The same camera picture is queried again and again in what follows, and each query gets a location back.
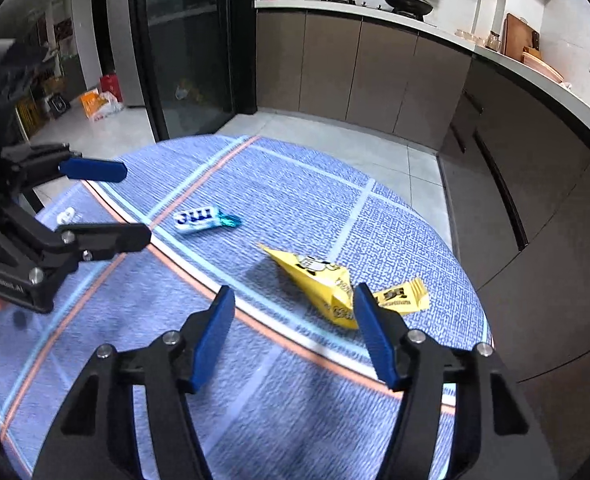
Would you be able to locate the wooden cutting board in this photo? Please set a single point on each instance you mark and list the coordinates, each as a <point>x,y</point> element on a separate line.
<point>520,35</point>

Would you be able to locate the black refrigerator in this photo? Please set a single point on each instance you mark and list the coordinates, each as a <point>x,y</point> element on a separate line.
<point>190,35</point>

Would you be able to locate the red bag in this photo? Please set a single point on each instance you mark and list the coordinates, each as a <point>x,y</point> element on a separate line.
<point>111,85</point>

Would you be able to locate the small black box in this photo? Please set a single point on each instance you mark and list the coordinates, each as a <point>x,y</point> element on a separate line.
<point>59,106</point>

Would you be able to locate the blue white candy wrapper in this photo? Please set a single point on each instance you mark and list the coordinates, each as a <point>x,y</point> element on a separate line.
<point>195,218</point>

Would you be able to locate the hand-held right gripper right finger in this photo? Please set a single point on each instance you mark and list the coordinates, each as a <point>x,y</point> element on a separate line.
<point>375,340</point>

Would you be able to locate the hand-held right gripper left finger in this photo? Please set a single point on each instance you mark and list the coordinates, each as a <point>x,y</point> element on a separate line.
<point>210,340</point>

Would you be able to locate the yellow crate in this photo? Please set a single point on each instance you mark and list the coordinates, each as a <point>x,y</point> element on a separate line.
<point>32,115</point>

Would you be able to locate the yellow snack wrapper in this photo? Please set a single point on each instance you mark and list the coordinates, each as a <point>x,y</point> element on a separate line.
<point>315,280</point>

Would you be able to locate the glass jar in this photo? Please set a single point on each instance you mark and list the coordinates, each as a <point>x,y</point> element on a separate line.
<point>494,41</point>

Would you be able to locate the white plastic bag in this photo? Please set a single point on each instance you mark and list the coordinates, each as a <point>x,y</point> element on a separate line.
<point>114,106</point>

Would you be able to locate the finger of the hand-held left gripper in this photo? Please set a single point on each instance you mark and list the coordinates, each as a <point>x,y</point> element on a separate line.
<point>95,170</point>
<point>105,237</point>

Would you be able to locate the storage shelf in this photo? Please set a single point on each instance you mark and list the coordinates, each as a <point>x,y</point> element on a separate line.
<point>57,40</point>

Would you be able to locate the orange cardboard box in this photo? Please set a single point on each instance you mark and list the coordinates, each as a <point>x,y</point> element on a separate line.
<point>91,105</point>

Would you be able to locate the brown kitchen cabinets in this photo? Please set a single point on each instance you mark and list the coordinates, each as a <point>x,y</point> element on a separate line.
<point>375,70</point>

